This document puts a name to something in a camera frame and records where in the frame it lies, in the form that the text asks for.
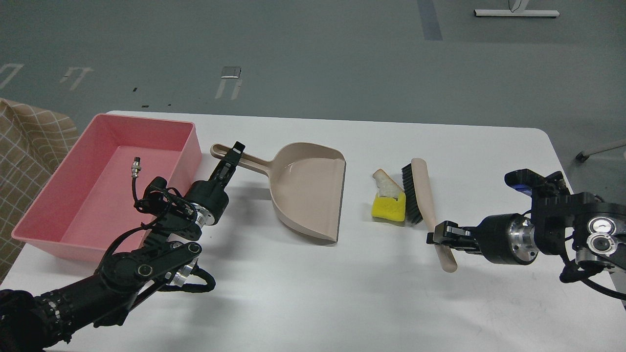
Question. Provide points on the bread slice piece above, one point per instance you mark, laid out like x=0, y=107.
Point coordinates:
x=386, y=186

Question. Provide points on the beige checkered cloth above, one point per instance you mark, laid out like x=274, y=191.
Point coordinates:
x=33, y=143

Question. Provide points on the pink plastic bin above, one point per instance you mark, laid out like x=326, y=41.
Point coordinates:
x=88, y=202

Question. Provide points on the beige hand brush black bristles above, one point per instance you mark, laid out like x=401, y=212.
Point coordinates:
x=417, y=186

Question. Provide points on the yellow sponge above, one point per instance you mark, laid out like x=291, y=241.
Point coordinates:
x=392, y=209

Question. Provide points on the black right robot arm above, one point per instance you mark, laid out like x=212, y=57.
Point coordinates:
x=582, y=229

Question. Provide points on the white table leg base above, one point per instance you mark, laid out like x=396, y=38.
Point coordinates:
x=517, y=9

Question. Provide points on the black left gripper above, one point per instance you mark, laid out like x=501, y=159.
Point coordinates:
x=208, y=196

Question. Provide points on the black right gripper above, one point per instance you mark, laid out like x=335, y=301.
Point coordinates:
x=490, y=238

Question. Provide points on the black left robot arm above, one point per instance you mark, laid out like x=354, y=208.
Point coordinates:
x=157, y=256

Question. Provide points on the beige plastic dustpan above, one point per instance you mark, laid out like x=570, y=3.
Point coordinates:
x=306, y=183

